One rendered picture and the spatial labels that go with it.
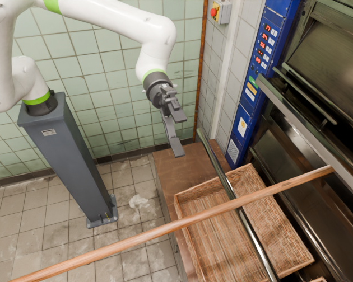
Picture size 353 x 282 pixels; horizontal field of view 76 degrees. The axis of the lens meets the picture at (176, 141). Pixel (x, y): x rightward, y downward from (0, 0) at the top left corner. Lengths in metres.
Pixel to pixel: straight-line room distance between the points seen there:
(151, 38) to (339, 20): 0.57
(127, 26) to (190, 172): 1.10
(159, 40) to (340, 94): 0.59
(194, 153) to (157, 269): 0.92
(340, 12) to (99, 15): 0.72
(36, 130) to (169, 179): 0.85
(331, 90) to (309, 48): 0.18
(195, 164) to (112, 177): 1.00
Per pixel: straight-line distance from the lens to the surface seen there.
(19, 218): 2.49
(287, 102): 0.86
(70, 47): 1.74
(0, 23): 0.82
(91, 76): 1.83
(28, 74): 1.15
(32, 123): 1.25
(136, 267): 1.99
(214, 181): 1.37
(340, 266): 1.16
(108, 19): 0.81
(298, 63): 1.00
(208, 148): 0.98
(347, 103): 0.87
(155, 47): 0.77
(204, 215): 0.78
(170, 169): 1.63
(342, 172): 0.76
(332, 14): 0.93
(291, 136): 1.13
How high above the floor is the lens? 1.92
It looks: 48 degrees down
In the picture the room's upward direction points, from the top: straight up
